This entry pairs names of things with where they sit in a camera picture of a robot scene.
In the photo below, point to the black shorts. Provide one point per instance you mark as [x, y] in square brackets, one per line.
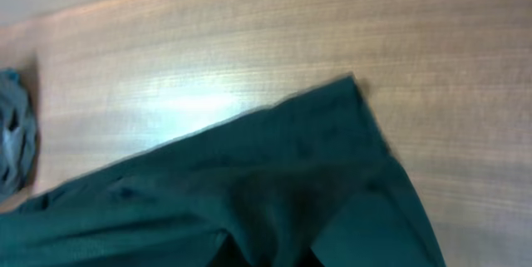
[309, 182]

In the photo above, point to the folded grey shorts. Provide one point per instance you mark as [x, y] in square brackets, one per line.
[18, 134]

